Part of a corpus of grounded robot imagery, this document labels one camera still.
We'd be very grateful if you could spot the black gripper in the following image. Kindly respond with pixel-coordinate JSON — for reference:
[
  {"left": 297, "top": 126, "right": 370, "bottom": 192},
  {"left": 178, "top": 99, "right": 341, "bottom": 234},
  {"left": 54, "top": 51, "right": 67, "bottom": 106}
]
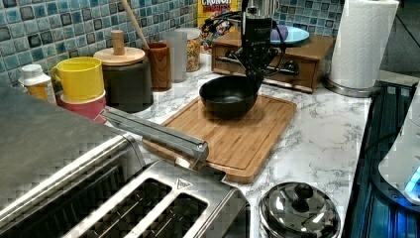
[{"left": 238, "top": 17, "right": 277, "bottom": 91}]

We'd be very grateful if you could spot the black bowl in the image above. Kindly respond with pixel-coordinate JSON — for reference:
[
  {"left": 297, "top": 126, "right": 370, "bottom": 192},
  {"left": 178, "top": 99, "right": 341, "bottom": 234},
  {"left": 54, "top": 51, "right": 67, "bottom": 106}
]
[{"left": 199, "top": 75, "right": 261, "bottom": 118}]

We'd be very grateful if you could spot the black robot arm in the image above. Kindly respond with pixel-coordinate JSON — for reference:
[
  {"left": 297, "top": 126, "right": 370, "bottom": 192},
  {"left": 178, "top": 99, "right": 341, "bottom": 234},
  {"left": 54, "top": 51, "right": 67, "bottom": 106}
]
[{"left": 239, "top": 0, "right": 278, "bottom": 90}]

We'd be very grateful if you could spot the purple object on plate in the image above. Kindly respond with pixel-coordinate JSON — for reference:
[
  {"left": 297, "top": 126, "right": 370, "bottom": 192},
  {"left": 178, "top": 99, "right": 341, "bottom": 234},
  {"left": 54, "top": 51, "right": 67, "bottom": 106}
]
[{"left": 270, "top": 25, "right": 288, "bottom": 41}]

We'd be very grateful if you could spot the wooden drawer box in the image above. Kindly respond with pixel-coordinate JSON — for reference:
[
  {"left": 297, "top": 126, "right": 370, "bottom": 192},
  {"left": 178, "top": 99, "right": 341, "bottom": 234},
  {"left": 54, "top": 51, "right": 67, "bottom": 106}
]
[{"left": 211, "top": 32, "right": 335, "bottom": 93}]

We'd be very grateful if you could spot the light blue plate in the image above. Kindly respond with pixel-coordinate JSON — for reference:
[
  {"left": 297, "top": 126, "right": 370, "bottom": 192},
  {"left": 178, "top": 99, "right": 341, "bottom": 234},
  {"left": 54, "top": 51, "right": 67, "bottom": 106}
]
[{"left": 270, "top": 26, "right": 309, "bottom": 44}]

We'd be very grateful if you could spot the cereal jar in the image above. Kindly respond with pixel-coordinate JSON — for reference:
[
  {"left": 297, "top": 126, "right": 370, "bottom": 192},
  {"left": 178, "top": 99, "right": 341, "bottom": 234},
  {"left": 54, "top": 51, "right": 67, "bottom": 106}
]
[{"left": 177, "top": 28, "right": 201, "bottom": 72}]

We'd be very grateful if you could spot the bamboo cutting board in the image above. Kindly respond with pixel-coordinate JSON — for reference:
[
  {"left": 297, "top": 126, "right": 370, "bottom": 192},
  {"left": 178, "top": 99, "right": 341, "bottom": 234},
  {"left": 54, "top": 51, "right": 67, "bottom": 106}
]
[{"left": 163, "top": 94, "right": 296, "bottom": 183}]

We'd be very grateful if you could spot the yellow cereal box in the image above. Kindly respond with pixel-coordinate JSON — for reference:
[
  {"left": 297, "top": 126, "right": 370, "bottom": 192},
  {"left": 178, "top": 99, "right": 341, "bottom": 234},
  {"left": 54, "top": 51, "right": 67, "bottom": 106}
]
[{"left": 197, "top": 0, "right": 241, "bottom": 54}]

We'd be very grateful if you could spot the grey tumbler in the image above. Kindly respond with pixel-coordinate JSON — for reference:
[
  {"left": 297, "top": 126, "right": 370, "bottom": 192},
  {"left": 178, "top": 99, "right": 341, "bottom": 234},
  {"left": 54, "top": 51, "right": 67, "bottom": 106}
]
[{"left": 163, "top": 31, "right": 187, "bottom": 83}]

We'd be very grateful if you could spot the wooden utensil cup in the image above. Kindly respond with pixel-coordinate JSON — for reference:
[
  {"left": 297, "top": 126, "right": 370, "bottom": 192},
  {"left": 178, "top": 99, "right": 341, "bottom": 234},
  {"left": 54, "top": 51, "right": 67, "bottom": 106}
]
[{"left": 144, "top": 42, "right": 172, "bottom": 91}]

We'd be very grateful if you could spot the paper towel roll on holder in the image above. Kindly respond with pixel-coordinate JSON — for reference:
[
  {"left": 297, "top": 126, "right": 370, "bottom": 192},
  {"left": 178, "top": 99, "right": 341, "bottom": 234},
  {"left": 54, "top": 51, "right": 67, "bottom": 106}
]
[{"left": 324, "top": 0, "right": 399, "bottom": 98}]

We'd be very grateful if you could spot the dark canister with wooden lid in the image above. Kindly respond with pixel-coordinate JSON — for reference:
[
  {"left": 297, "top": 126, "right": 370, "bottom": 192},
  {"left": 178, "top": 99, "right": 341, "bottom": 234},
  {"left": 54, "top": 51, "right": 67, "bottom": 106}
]
[{"left": 94, "top": 30, "right": 154, "bottom": 113}]

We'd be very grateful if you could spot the steel pot lid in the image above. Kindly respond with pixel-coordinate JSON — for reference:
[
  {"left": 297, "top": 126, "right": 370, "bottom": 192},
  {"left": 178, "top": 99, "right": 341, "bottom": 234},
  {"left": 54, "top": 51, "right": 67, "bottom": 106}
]
[{"left": 259, "top": 181, "right": 341, "bottom": 238}]

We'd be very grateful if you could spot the wooden spoon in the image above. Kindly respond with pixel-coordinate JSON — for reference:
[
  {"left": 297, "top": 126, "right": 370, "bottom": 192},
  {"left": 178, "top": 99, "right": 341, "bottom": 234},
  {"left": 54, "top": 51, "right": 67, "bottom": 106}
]
[{"left": 120, "top": 0, "right": 150, "bottom": 50}]

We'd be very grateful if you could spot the silver toaster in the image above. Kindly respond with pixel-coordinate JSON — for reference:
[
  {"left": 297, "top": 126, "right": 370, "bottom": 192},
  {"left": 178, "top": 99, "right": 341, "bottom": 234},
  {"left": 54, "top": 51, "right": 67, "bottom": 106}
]
[{"left": 62, "top": 161, "right": 251, "bottom": 238}]

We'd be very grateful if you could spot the pink cup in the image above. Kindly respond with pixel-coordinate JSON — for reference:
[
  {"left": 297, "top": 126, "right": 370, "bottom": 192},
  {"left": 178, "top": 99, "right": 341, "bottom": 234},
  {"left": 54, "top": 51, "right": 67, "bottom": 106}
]
[{"left": 60, "top": 93, "right": 106, "bottom": 123}]

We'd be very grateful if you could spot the yellow mug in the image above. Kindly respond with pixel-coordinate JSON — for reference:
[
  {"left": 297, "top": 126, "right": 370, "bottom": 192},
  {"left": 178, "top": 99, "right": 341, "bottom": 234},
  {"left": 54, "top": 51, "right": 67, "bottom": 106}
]
[{"left": 51, "top": 57, "right": 105, "bottom": 101}]

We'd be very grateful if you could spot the white appliance with blue light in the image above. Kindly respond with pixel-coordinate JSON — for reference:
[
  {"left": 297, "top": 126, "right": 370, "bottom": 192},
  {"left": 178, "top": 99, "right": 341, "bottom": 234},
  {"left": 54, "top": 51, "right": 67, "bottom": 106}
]
[{"left": 371, "top": 82, "right": 419, "bottom": 212}]

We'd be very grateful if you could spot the white capped spice bottle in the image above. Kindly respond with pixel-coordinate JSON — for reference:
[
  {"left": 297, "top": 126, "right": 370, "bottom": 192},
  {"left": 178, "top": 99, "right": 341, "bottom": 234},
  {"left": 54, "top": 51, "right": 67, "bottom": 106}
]
[{"left": 19, "top": 64, "right": 56, "bottom": 104}]

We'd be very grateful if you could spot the toaster oven with handle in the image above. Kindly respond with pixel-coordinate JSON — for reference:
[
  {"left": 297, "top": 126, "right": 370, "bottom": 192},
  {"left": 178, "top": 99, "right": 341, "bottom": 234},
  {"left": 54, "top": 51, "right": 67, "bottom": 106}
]
[{"left": 0, "top": 85, "right": 208, "bottom": 238}]

